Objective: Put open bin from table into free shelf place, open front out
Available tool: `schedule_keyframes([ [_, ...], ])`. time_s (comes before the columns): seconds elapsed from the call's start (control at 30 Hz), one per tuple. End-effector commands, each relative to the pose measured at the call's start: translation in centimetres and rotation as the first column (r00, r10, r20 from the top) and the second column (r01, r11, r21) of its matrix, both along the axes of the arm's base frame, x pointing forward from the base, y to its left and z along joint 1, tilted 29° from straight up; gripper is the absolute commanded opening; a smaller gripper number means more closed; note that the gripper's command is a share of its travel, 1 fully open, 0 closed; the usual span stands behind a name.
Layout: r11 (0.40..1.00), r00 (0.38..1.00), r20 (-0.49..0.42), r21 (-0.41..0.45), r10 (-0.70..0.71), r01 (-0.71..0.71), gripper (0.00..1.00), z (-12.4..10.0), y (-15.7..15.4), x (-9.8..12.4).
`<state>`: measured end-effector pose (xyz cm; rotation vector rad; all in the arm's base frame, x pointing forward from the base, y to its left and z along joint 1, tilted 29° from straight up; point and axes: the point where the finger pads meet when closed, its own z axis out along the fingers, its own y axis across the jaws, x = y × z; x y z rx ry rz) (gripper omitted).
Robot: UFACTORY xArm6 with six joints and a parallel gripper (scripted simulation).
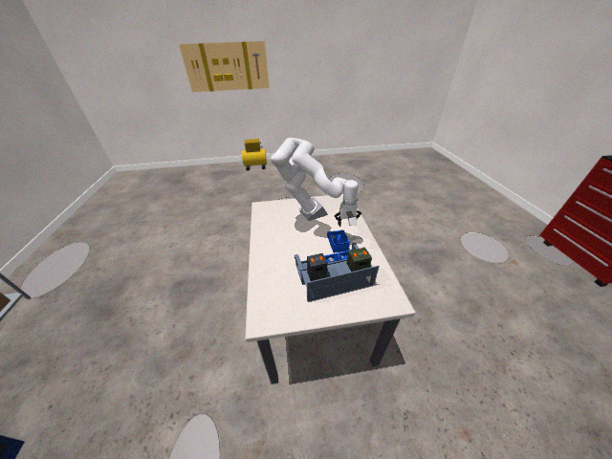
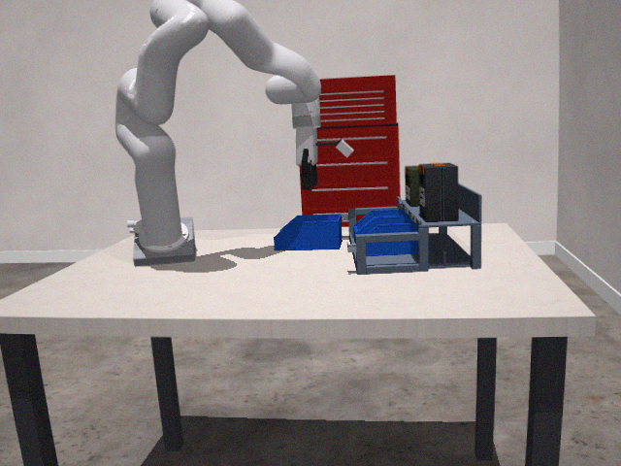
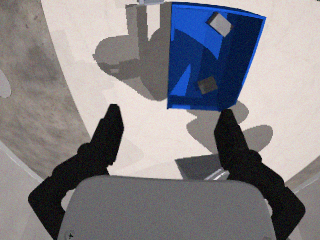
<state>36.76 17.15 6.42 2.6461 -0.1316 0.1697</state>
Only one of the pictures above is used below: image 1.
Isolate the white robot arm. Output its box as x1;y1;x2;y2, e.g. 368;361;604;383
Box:
271;138;359;214

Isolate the grey shelf rack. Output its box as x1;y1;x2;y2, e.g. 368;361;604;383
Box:
294;254;380;302

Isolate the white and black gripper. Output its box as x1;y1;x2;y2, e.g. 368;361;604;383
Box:
334;202;361;226

